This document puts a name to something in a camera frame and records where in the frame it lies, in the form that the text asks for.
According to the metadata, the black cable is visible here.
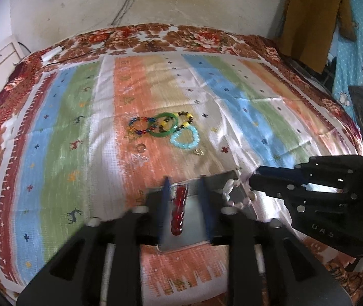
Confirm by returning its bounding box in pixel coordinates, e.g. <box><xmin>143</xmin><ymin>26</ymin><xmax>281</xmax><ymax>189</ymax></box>
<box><xmin>43</xmin><ymin>48</ymin><xmax>112</xmax><ymax>67</ymax></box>

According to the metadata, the multicolour bead bracelet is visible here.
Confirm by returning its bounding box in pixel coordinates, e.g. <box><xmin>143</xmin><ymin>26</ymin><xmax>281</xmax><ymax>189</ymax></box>
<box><xmin>125</xmin><ymin>117</ymin><xmax>157</xmax><ymax>141</ymax></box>

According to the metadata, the white bead bracelet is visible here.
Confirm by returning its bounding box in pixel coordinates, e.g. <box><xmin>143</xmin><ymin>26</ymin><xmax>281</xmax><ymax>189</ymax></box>
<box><xmin>222</xmin><ymin>170</ymin><xmax>257</xmax><ymax>208</ymax></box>

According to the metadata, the yellow and brown bead bracelet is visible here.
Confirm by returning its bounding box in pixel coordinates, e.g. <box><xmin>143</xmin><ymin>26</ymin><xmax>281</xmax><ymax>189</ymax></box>
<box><xmin>158</xmin><ymin>111</ymin><xmax>195</xmax><ymax>133</ymax></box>

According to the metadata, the red bead bracelet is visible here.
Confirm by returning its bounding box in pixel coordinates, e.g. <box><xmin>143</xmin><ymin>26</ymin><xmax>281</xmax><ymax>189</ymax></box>
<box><xmin>169</xmin><ymin>183</ymin><xmax>190</xmax><ymax>236</ymax></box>

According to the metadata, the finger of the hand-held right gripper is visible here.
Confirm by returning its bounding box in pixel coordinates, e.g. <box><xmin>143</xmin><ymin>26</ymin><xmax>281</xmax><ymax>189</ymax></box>
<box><xmin>249</xmin><ymin>174</ymin><xmax>358</xmax><ymax>215</ymax></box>
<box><xmin>256</xmin><ymin>155</ymin><xmax>363</xmax><ymax>193</ymax></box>

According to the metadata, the floral blanket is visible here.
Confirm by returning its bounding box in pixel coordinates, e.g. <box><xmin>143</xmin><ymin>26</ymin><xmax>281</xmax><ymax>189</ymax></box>
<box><xmin>0</xmin><ymin>22</ymin><xmax>363</xmax><ymax>306</ymax></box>

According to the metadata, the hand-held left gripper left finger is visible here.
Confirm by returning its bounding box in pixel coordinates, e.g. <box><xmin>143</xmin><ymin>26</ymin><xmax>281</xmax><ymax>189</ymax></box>
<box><xmin>16</xmin><ymin>176</ymin><xmax>173</xmax><ymax>306</ymax></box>

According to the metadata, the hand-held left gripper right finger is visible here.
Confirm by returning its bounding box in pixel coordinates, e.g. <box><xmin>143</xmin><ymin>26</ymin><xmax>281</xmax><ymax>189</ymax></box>
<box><xmin>200</xmin><ymin>175</ymin><xmax>353</xmax><ymax>306</ymax></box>

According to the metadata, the grey metal tray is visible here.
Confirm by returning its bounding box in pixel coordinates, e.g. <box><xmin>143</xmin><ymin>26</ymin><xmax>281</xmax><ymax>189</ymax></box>
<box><xmin>146</xmin><ymin>170</ymin><xmax>258</xmax><ymax>253</ymax></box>

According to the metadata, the light blue bead bracelet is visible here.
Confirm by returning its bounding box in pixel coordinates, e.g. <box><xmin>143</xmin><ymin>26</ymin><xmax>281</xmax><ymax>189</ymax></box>
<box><xmin>169</xmin><ymin>125</ymin><xmax>200</xmax><ymax>150</ymax></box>

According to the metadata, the white power strip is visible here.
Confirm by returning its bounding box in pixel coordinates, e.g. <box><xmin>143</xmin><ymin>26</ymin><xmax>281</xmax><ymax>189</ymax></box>
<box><xmin>41</xmin><ymin>46</ymin><xmax>64</xmax><ymax>61</ymax></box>

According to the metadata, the striped printed cloth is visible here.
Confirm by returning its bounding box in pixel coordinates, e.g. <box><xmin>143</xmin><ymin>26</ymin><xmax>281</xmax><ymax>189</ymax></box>
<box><xmin>0</xmin><ymin>50</ymin><xmax>363</xmax><ymax>298</ymax></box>

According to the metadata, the brown jacket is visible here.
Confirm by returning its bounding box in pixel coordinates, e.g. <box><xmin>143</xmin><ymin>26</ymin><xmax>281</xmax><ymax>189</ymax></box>
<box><xmin>278</xmin><ymin>0</ymin><xmax>358</xmax><ymax>74</ymax></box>

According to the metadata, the green jade bangle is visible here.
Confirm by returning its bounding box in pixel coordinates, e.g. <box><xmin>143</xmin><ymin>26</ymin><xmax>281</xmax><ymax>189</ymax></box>
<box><xmin>147</xmin><ymin>112</ymin><xmax>180</xmax><ymax>137</ymax></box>

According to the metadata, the grey wall cable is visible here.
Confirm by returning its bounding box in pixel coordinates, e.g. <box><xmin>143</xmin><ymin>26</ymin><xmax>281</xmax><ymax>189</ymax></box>
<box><xmin>111</xmin><ymin>0</ymin><xmax>139</xmax><ymax>27</ymax></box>

